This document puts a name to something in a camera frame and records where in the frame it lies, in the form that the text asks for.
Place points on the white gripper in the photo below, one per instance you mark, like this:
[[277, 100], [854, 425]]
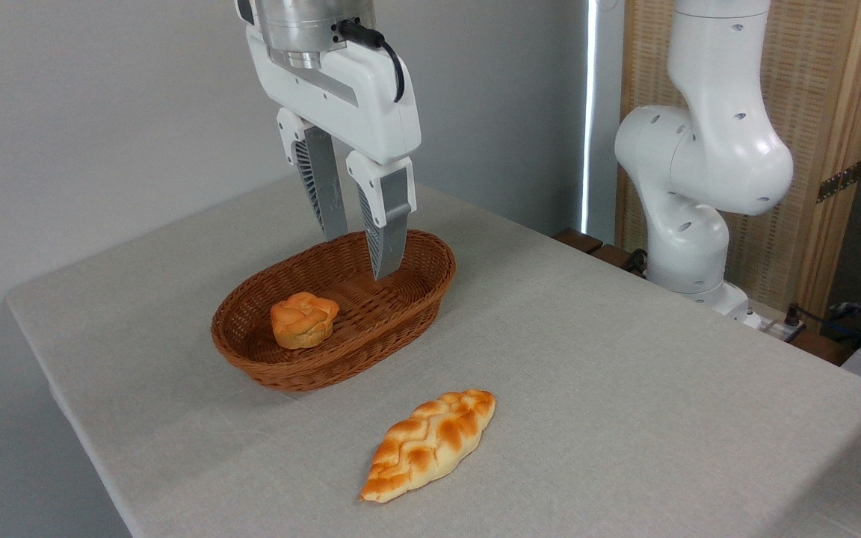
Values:
[[359, 97]]

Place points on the small round bread roll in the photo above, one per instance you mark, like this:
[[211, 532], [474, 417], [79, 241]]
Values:
[[302, 320]]

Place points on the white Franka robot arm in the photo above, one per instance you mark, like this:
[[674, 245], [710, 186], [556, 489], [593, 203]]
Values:
[[707, 142]]

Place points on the long braided bread loaf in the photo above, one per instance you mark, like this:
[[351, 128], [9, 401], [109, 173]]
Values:
[[430, 442]]

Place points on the brown wicker oval basket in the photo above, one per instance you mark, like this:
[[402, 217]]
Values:
[[371, 314]]

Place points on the dark brown wooden board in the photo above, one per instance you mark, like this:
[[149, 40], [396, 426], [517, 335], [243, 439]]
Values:
[[819, 347], [587, 245]]

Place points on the vertical white light strip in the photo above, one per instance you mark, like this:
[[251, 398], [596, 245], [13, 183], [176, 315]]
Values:
[[588, 112]]

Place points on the grey tablecloth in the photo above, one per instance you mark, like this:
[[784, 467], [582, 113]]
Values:
[[587, 418]]

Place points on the white power strip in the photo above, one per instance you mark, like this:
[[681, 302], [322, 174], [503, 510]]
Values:
[[774, 326]]

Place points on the wooden rattan folding screen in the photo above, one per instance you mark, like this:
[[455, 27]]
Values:
[[826, 97]]

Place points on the metal screen hinge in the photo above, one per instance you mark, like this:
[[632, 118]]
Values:
[[840, 181]]

